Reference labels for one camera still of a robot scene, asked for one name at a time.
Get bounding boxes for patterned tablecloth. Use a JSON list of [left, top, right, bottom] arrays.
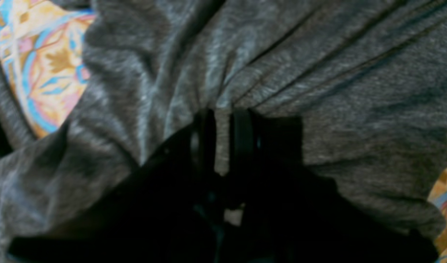
[[0, 0, 447, 263]]

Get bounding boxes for grey t-shirt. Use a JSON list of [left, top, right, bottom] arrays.
[[0, 0, 447, 263]]

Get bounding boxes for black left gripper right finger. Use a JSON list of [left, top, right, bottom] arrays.
[[223, 109, 438, 263]]

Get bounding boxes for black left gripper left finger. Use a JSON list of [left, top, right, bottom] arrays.
[[8, 109, 217, 263]]

